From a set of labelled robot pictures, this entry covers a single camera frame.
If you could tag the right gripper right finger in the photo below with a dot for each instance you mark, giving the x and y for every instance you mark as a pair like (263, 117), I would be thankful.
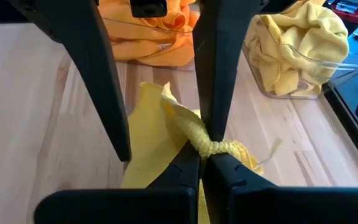
(275, 205)

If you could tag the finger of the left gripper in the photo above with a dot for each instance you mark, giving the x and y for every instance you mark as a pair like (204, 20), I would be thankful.
(85, 62)
(222, 62)

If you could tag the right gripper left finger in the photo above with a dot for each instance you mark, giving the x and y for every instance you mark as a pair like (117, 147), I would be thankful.
(135, 208)

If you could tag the orange microfiber towel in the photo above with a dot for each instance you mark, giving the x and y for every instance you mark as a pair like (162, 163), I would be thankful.
(176, 18)
(154, 51)

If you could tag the yellow microfiber towel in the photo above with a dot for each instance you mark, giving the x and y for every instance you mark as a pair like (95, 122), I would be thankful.
(278, 74)
(319, 34)
(154, 140)

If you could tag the clear plastic basket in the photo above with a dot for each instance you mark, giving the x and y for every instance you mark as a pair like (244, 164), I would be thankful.
(129, 67)
(346, 67)

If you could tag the red and black crate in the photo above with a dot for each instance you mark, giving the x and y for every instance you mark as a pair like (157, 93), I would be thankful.
(346, 9)

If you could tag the black aluminium table frame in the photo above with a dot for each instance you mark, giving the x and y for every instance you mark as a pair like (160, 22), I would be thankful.
(353, 124)

